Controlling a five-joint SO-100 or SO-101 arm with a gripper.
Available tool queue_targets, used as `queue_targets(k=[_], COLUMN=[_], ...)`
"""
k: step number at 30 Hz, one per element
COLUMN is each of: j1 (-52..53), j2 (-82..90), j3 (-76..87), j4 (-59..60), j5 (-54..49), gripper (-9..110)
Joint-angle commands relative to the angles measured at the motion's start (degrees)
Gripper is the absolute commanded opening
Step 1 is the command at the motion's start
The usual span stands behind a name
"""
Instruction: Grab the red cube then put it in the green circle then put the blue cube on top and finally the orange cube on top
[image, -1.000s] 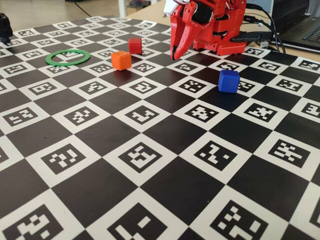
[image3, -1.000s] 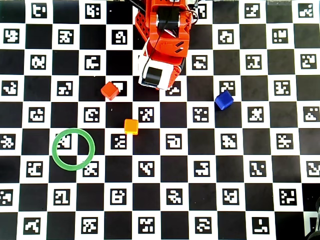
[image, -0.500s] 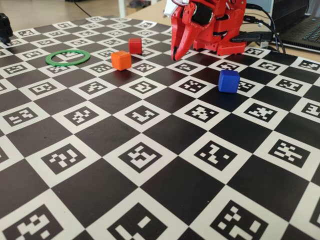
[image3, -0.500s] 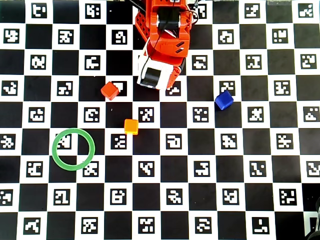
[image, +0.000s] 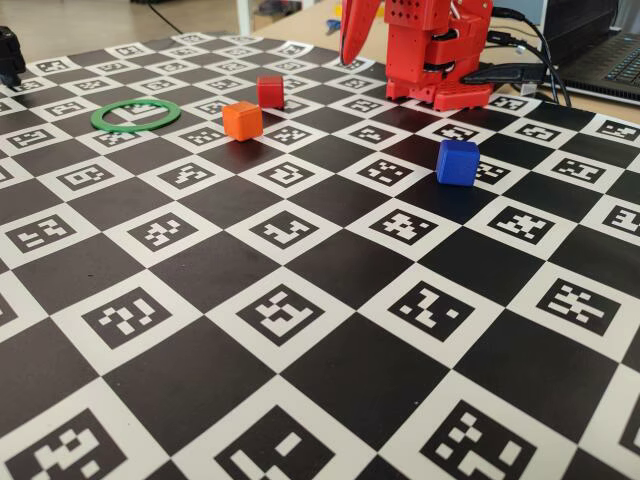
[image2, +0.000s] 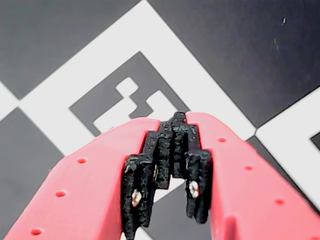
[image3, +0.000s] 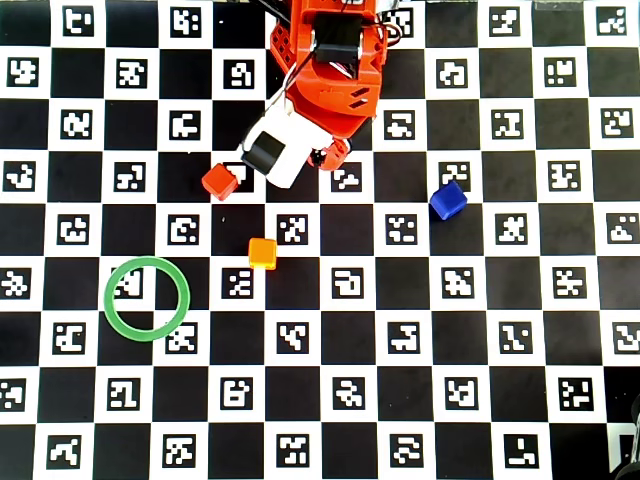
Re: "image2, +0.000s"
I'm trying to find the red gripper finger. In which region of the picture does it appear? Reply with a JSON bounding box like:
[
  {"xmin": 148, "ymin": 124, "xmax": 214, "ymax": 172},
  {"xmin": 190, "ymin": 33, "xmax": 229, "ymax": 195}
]
[
  {"xmin": 3, "ymin": 117, "xmax": 175, "ymax": 240},
  {"xmin": 171, "ymin": 111, "xmax": 320, "ymax": 240}
]

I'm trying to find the black white marker checkerboard mat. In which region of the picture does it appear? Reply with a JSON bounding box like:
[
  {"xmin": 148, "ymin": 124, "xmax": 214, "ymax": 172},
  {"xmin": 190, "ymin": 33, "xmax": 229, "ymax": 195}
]
[{"xmin": 0, "ymin": 0, "xmax": 320, "ymax": 240}]

